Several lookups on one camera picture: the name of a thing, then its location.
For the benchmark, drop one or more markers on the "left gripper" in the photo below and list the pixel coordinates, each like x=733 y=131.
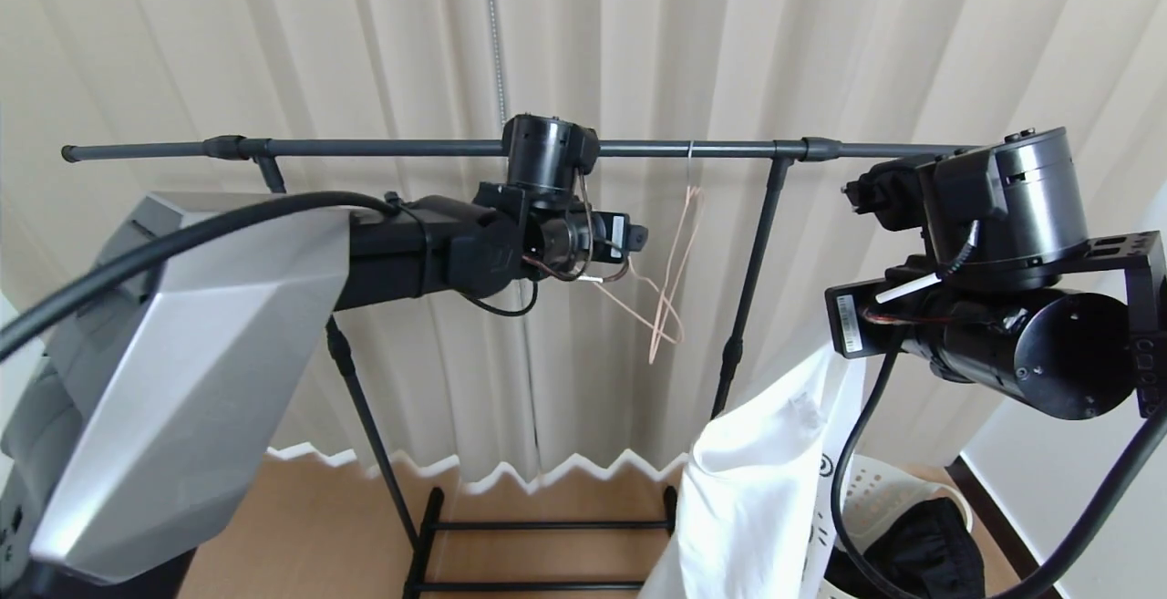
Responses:
x=570 y=243

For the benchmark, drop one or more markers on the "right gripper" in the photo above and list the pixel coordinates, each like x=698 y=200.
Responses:
x=1048 y=353

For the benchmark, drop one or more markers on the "white t-shirt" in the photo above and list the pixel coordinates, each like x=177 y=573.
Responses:
x=757 y=490

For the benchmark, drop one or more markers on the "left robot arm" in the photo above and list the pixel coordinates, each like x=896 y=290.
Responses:
x=182 y=353

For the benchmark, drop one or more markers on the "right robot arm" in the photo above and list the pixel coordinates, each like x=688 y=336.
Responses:
x=1044 y=198

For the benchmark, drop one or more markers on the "pink clothes hanger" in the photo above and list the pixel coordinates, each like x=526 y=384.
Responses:
x=652 y=316
x=679 y=253

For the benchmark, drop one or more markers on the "white laundry basket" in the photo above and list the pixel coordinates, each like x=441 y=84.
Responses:
x=898 y=490

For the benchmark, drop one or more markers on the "black clothes rack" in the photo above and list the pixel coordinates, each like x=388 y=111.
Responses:
x=365 y=148

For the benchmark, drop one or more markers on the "black shorts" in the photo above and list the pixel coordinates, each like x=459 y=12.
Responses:
x=930 y=549

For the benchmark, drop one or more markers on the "beige curtain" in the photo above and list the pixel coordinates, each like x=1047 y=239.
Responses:
x=273 y=34

